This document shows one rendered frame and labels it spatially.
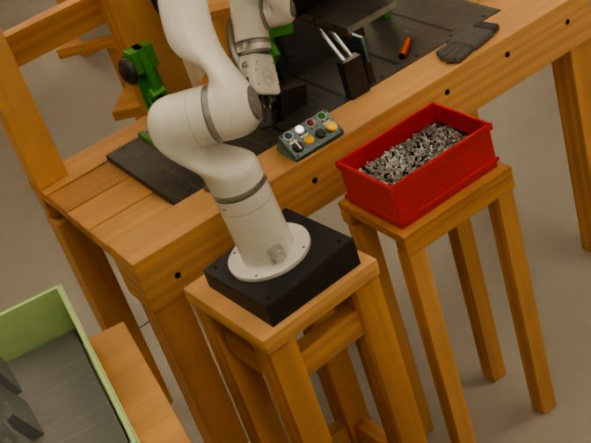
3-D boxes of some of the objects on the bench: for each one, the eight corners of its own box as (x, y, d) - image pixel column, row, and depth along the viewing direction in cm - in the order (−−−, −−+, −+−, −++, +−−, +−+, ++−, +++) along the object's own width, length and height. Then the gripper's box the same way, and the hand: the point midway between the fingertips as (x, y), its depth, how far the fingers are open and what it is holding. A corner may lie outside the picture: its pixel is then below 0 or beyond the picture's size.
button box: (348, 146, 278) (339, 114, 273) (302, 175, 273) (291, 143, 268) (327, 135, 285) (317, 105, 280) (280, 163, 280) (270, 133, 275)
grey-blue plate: (377, 82, 294) (365, 35, 287) (372, 85, 293) (359, 39, 286) (356, 74, 301) (344, 28, 294) (351, 77, 301) (338, 32, 293)
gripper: (259, 54, 272) (270, 128, 272) (222, 52, 259) (235, 129, 260) (284, 48, 268) (295, 122, 268) (248, 45, 255) (260, 123, 255)
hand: (264, 118), depth 264 cm, fingers closed
